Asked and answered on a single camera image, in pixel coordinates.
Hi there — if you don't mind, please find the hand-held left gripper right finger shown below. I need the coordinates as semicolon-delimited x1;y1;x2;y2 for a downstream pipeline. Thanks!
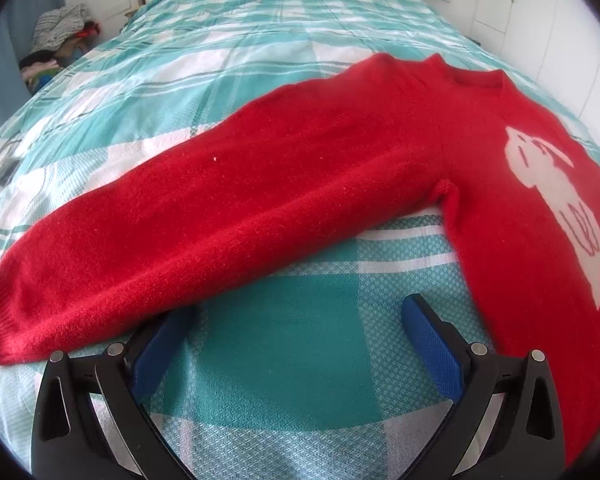
401;294;566;480

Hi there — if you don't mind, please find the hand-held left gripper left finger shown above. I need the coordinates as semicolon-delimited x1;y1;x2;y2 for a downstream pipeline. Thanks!
30;305;201;480

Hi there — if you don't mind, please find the red sweater with white figure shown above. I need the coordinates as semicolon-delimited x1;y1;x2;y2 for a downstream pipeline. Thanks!
0;52;600;466

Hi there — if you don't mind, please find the pile of clothes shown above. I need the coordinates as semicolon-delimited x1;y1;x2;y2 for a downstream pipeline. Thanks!
19;4;103;96

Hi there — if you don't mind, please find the blue curtain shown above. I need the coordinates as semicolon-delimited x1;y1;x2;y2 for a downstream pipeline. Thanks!
0;0;37;146

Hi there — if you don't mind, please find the teal plaid bed blanket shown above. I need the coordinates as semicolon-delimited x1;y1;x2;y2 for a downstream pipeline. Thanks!
0;0;600;480

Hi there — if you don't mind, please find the white wardrobe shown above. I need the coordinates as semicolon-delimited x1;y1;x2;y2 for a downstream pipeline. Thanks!
460;0;600;126

